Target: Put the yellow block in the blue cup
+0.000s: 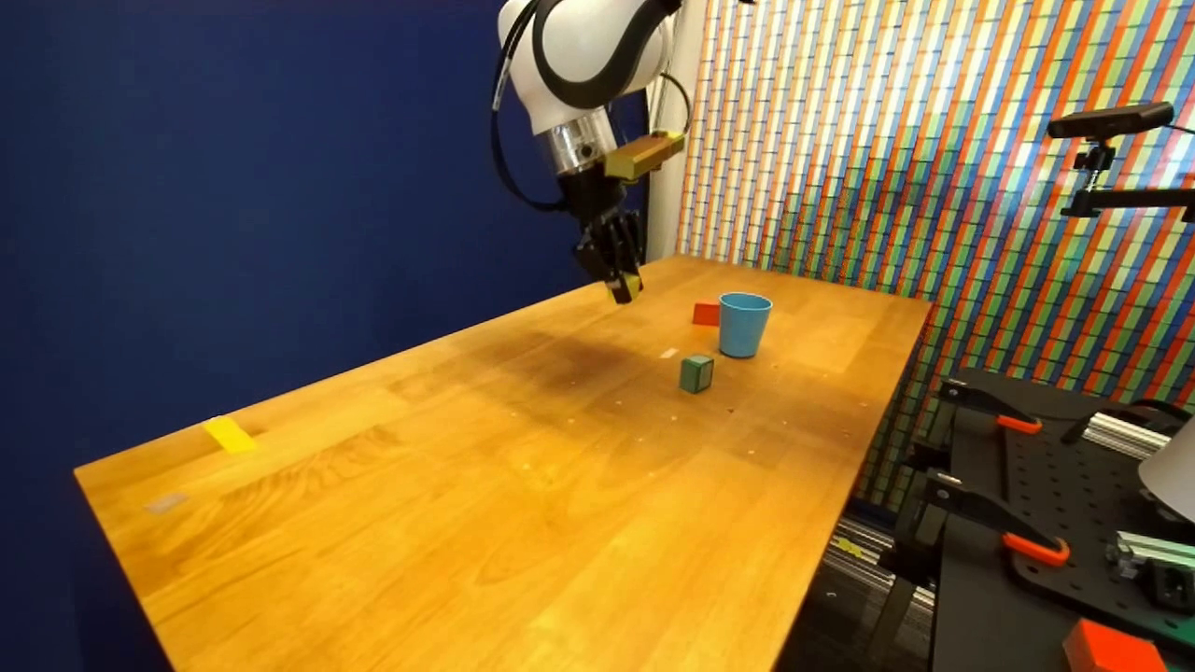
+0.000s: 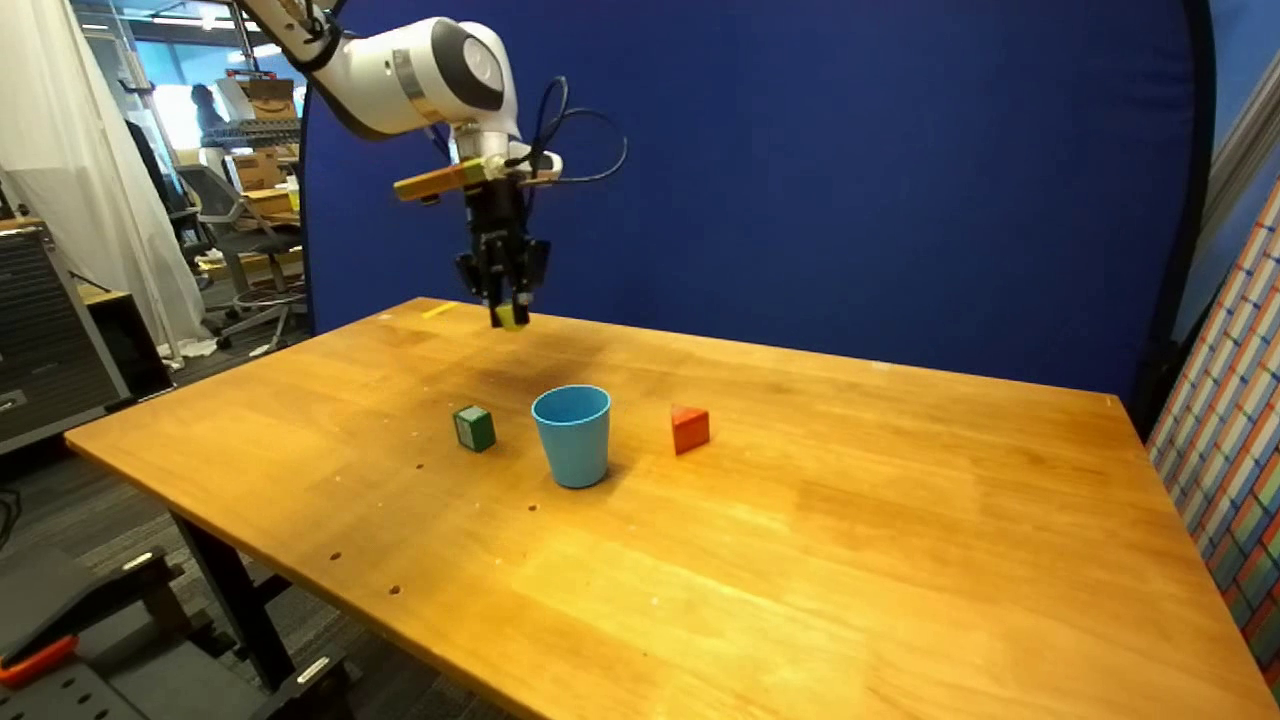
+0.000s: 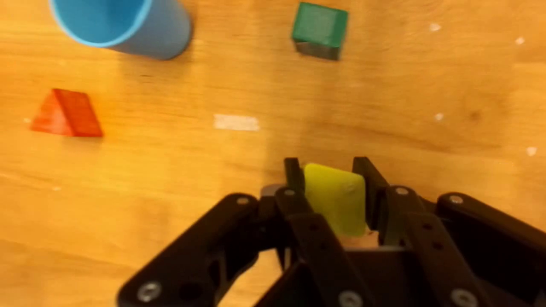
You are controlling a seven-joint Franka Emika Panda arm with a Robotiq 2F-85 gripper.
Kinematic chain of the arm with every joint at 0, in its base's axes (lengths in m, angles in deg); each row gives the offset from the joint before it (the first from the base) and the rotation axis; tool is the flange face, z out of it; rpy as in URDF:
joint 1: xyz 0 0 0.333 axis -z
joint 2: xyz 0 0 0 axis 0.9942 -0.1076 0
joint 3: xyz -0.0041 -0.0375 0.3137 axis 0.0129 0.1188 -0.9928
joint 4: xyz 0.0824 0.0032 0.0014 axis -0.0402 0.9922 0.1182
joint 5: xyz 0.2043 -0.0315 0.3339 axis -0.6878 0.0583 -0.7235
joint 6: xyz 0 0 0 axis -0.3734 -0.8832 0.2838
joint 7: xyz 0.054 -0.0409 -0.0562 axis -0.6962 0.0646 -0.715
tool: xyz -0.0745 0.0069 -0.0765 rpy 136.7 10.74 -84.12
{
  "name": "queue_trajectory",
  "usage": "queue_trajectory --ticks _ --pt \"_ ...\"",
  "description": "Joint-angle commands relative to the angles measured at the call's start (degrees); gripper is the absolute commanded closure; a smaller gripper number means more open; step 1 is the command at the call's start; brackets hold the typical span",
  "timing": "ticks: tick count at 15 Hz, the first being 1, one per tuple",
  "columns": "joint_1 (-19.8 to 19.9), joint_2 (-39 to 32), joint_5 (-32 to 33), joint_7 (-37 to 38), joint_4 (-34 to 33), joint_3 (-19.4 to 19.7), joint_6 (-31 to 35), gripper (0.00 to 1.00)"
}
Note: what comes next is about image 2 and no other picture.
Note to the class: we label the black table leg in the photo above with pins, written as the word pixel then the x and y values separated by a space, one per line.
pixel 240 603

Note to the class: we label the black equipment cabinet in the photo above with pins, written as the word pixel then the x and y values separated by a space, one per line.
pixel 45 332

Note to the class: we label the red wooden block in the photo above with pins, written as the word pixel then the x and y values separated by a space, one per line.
pixel 691 431

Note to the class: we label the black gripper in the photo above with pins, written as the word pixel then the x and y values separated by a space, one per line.
pixel 501 235

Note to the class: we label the grey office chair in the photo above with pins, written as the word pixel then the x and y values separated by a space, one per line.
pixel 240 252

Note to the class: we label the blue fabric backdrop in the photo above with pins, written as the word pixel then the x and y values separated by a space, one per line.
pixel 824 175

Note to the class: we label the blue plastic cup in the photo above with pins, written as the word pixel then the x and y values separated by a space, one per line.
pixel 574 442

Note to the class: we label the white curtain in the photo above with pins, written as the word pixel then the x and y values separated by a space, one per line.
pixel 93 186

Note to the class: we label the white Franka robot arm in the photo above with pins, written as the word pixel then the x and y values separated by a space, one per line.
pixel 400 79

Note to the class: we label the black metal floor frame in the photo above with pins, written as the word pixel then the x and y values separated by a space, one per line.
pixel 144 665

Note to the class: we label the yellow wooden block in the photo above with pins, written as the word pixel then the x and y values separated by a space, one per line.
pixel 509 319

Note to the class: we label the wooden wrist mount plate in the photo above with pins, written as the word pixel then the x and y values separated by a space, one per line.
pixel 445 182

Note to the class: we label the green wooden block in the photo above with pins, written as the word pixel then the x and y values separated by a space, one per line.
pixel 475 431

